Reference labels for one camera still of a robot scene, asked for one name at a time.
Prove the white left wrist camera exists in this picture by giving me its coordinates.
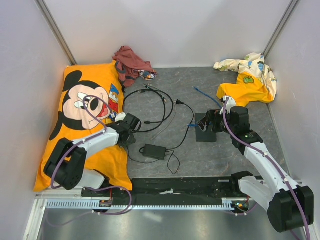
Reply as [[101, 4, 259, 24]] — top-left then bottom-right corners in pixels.
[[110, 112, 126, 123]]

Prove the maroon crumpled garment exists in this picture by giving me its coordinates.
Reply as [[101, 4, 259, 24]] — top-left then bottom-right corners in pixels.
[[112, 46, 158, 88]]

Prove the black network switch box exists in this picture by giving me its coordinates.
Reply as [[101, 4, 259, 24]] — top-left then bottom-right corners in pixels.
[[195, 125, 217, 143]]

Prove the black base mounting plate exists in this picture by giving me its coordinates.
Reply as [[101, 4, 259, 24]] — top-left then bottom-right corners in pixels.
[[81, 176, 254, 208]]

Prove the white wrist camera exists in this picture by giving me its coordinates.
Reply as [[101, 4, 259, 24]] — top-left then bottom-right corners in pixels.
[[110, 112, 126, 123], [219, 95, 237, 115]]

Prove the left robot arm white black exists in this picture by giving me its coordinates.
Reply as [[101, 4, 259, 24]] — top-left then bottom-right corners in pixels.
[[44, 113, 142, 190]]

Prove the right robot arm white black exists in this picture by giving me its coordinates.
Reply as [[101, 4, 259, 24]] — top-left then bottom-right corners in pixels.
[[196, 106, 314, 233]]

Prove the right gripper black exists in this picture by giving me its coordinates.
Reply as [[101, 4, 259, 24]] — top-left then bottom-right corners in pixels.
[[196, 108, 236, 135]]

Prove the blue ethernet cable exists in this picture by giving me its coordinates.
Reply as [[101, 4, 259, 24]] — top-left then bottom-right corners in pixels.
[[187, 85, 222, 128]]

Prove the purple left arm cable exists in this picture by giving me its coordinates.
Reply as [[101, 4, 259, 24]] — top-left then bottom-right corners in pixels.
[[49, 94, 113, 190]]

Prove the left aluminium corner post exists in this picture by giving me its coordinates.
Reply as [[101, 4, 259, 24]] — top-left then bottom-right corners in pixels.
[[35, 0, 78, 66]]

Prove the black looped cable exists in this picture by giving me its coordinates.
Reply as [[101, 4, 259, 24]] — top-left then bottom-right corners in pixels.
[[122, 88, 176, 133]]

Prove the slotted aluminium cable duct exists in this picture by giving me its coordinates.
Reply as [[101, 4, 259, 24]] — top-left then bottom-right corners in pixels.
[[46, 194, 236, 211]]

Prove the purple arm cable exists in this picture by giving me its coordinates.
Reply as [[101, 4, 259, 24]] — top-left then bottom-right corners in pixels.
[[221, 97, 312, 240], [49, 94, 113, 190]]

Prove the black power cord with plug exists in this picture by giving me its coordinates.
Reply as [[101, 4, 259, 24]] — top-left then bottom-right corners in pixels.
[[126, 98, 195, 176]]

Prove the black power adapter brick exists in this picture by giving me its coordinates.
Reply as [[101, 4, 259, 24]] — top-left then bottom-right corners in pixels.
[[142, 144, 167, 160]]

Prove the right aluminium corner post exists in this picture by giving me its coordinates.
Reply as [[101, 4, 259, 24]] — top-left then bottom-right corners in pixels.
[[262, 0, 300, 59]]

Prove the yellow patterned children's garment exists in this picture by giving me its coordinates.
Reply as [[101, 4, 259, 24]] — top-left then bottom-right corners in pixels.
[[213, 52, 277, 107]]

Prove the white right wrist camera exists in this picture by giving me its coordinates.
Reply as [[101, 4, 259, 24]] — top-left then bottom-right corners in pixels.
[[219, 95, 237, 115]]

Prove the aluminium corner post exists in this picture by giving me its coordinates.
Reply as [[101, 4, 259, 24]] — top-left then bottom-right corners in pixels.
[[35, 0, 78, 66], [262, 0, 300, 59]]

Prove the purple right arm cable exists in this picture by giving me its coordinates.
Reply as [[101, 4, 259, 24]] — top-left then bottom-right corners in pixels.
[[221, 97, 312, 240]]

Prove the orange Mickey Mouse pillow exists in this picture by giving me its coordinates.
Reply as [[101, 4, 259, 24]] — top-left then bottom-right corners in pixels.
[[33, 60, 133, 192]]

